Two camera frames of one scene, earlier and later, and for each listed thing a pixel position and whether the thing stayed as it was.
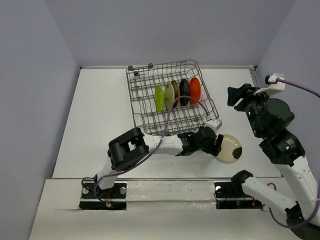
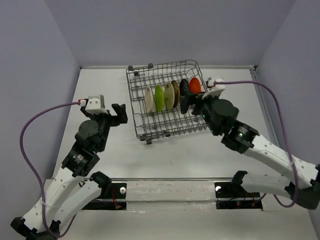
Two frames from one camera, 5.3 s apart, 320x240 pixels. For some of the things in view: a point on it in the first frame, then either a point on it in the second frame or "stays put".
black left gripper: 212,150 -> 121,118
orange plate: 195,90 stays put
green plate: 159,98 stays put
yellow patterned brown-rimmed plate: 177,92 stays put
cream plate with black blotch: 231,148 -> 148,100
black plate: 184,89 stays put
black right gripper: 247,91 -> 185,101
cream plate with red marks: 169,95 stays put
